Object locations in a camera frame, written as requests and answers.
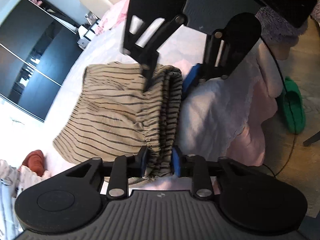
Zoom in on brown striped shorts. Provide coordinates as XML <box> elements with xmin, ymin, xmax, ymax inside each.
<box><xmin>53</xmin><ymin>62</ymin><xmax>183</xmax><ymax>178</ymax></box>

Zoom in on stack of folded clothes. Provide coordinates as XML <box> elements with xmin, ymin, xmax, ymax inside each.
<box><xmin>0</xmin><ymin>160</ymin><xmax>51</xmax><ymax>239</ymax></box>

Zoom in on purple fluffy blanket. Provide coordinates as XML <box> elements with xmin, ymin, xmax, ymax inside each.
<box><xmin>256</xmin><ymin>7</ymin><xmax>308</xmax><ymax>47</ymax></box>

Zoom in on grey pink-dotted bed cover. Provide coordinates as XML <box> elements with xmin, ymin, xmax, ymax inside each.
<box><xmin>1</xmin><ymin>23</ymin><xmax>281</xmax><ymax>175</ymax></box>

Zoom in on light pink pillow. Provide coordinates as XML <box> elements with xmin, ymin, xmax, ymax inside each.
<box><xmin>97</xmin><ymin>0</ymin><xmax>129</xmax><ymax>35</ymax></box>

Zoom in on white nightstand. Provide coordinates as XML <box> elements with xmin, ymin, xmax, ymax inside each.
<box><xmin>77</xmin><ymin>12</ymin><xmax>100</xmax><ymax>50</ymax></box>

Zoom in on rust red folded garment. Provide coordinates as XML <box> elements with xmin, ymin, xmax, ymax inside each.
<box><xmin>22</xmin><ymin>150</ymin><xmax>46</xmax><ymax>177</ymax></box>

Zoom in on green slipper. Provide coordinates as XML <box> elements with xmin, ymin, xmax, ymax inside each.
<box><xmin>281</xmin><ymin>76</ymin><xmax>306</xmax><ymax>134</ymax></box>

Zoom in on black sliding wardrobe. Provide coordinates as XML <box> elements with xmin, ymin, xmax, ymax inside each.
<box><xmin>1</xmin><ymin>0</ymin><xmax>82</xmax><ymax>121</ymax></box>

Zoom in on black cable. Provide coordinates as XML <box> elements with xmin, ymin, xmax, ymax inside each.
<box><xmin>260</xmin><ymin>36</ymin><xmax>299</xmax><ymax>178</ymax></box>

